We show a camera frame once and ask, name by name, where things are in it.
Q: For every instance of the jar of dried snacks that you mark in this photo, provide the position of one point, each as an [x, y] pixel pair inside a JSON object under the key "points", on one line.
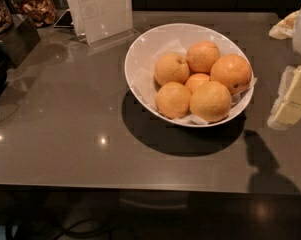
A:
{"points": [[42, 12]]}

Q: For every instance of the small orange in centre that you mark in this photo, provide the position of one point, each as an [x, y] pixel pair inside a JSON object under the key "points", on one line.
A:
{"points": [[196, 80]]}

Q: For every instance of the black box stand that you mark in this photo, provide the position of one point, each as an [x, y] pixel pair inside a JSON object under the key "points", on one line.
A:
{"points": [[16, 43]]}

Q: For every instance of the clear acrylic sign holder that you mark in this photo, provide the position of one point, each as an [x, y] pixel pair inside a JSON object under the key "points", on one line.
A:
{"points": [[102, 22]]}

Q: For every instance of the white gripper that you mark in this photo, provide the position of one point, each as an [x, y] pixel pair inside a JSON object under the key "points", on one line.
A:
{"points": [[285, 112]]}

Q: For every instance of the white paper liner in bowl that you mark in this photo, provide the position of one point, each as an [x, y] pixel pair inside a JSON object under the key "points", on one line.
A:
{"points": [[139, 71]]}

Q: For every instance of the black smartphone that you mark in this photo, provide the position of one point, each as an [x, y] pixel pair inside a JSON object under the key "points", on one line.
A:
{"points": [[65, 21]]}

